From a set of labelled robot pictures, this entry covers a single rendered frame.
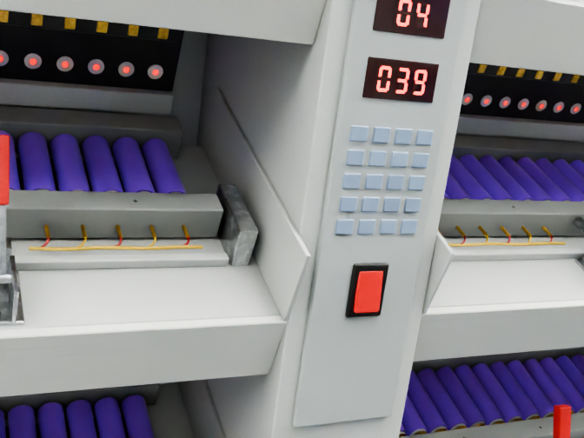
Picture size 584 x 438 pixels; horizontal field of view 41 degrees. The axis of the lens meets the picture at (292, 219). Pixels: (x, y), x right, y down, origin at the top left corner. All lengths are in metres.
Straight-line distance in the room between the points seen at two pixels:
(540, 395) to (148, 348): 0.44
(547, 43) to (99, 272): 0.30
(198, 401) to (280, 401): 0.14
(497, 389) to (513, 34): 0.36
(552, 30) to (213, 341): 0.28
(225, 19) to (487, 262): 0.28
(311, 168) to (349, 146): 0.02
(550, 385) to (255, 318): 0.40
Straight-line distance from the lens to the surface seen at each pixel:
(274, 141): 0.47
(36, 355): 0.43
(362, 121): 0.43
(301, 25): 0.43
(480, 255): 0.57
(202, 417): 0.61
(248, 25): 0.42
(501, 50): 0.50
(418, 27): 0.44
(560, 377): 0.81
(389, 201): 0.45
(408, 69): 0.44
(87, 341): 0.43
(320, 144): 0.43
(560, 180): 0.70
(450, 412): 0.70
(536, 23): 0.51
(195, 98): 0.61
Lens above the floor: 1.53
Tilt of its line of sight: 15 degrees down
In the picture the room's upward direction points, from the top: 8 degrees clockwise
